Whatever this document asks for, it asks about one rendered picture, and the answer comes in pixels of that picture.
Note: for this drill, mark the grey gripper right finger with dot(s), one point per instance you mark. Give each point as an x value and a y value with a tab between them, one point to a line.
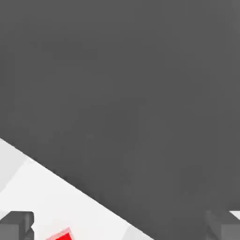
223	227

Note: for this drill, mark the small red cube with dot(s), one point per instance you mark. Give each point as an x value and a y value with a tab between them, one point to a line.
62	235

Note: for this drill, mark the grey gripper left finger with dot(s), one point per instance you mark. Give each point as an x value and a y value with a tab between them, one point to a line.
15	226

